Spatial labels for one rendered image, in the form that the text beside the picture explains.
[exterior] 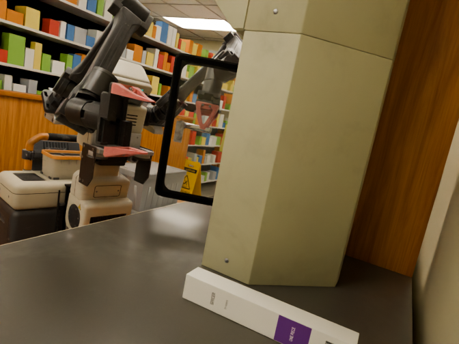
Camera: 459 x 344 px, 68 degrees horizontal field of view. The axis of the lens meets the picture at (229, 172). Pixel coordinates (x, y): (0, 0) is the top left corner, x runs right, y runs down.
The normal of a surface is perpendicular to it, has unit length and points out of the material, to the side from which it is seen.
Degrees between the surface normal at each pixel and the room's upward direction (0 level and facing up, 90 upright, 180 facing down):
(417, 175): 90
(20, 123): 90
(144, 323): 0
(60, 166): 92
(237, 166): 90
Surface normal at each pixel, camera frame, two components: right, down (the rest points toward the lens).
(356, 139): 0.29, 0.21
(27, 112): 0.86, 0.24
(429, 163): -0.47, 0.06
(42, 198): 0.73, 0.25
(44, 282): 0.18, -0.97
